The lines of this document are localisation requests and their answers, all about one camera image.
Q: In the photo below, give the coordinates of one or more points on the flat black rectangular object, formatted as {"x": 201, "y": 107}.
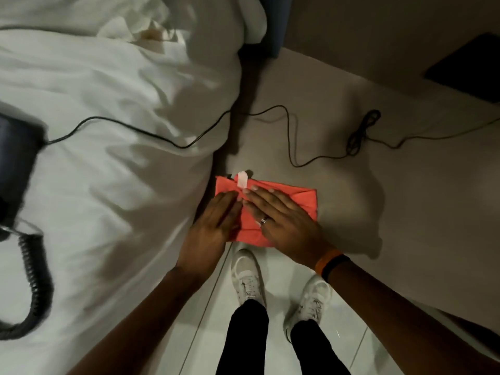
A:
{"x": 468, "y": 70}

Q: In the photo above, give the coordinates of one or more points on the white bed duvet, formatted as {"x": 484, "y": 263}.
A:
{"x": 117, "y": 191}

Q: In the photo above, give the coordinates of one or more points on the black hair dryer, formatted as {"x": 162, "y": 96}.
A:
{"x": 17, "y": 167}

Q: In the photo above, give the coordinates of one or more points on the person's right hand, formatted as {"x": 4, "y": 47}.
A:
{"x": 291, "y": 230}

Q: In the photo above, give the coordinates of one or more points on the black trousers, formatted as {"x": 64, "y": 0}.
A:
{"x": 246, "y": 343}

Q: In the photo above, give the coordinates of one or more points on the white left sneaker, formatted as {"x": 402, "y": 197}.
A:
{"x": 247, "y": 275}

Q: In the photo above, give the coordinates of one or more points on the black wristband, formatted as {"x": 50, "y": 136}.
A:
{"x": 336, "y": 267}

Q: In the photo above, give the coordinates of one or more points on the person's right forearm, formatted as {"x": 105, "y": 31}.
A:
{"x": 402, "y": 328}

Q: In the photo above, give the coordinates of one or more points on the person's right fingers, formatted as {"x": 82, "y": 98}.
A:
{"x": 265, "y": 203}

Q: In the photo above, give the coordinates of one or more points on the blue bed frame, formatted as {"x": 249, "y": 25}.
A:
{"x": 277, "y": 23}

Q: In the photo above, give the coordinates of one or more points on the red cloth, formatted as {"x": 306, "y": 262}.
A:
{"x": 302, "y": 203}

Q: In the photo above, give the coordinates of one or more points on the person's left forearm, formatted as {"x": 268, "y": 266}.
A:
{"x": 144, "y": 324}

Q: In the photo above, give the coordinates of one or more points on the white sneaker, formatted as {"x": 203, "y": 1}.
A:
{"x": 312, "y": 300}
{"x": 247, "y": 275}

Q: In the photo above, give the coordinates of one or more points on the person's left fingers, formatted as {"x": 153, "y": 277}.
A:
{"x": 226, "y": 208}

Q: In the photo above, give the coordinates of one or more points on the person's left hand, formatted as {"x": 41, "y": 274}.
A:
{"x": 207, "y": 234}

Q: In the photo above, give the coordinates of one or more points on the orange wristband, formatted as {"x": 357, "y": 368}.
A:
{"x": 327, "y": 261}

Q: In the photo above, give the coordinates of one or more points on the white right sneaker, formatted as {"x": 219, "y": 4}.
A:
{"x": 312, "y": 300}

